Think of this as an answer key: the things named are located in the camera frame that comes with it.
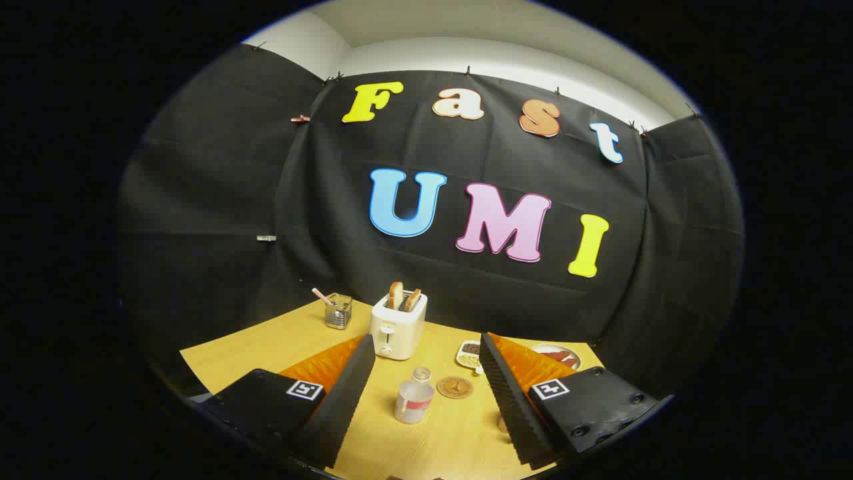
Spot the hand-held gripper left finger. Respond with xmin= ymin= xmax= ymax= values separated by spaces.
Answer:
xmin=193 ymin=333 xmax=377 ymax=471

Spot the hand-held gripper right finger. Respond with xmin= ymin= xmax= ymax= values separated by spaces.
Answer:
xmin=478 ymin=331 xmax=675 ymax=471

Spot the round wooden coaster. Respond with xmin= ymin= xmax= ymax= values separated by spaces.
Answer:
xmin=436 ymin=376 xmax=474 ymax=400

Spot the clear juice bottle red label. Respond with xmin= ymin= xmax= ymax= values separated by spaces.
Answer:
xmin=395 ymin=367 xmax=435 ymax=425

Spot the small white divided dish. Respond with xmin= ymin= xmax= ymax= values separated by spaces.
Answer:
xmin=456 ymin=341 xmax=484 ymax=371

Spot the white oval plate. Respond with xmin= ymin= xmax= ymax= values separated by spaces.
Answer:
xmin=531 ymin=343 xmax=582 ymax=371

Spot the wooden table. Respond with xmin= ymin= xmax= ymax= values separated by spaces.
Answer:
xmin=180 ymin=297 xmax=607 ymax=480

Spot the white toaster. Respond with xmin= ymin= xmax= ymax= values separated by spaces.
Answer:
xmin=370 ymin=291 xmax=428 ymax=361

